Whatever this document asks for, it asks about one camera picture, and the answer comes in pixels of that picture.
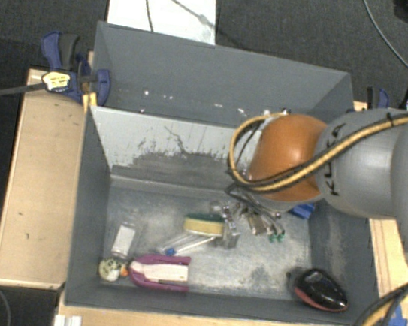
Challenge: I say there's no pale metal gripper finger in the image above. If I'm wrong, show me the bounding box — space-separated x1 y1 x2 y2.
207 198 236 223
218 217 243 251

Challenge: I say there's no yellow and green sponge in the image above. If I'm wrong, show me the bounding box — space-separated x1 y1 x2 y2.
182 210 227 239

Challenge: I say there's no clear plastic tube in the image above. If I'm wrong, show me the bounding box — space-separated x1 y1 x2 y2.
155 227 217 264

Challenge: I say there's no blue ribbed object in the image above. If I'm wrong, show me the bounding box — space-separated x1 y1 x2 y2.
289 199 317 222

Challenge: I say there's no purple and white stapler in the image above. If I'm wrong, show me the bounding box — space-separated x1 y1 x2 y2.
125 247 195 296

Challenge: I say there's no black and red computer mouse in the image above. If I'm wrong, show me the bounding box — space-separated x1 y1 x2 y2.
282 263 355 315

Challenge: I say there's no white patterned ball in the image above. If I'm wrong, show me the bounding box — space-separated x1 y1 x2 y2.
96 255 124 284

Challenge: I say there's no grey metal bin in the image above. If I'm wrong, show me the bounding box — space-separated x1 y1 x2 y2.
55 20 408 326

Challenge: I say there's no pale wood board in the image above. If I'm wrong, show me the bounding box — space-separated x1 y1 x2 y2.
0 66 98 296

